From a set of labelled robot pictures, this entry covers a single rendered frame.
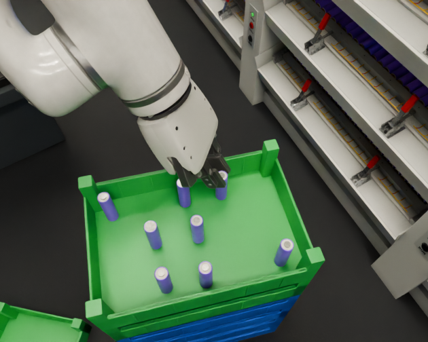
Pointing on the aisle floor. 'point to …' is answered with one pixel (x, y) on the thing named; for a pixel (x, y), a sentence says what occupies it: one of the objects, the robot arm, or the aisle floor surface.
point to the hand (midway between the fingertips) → (214, 171)
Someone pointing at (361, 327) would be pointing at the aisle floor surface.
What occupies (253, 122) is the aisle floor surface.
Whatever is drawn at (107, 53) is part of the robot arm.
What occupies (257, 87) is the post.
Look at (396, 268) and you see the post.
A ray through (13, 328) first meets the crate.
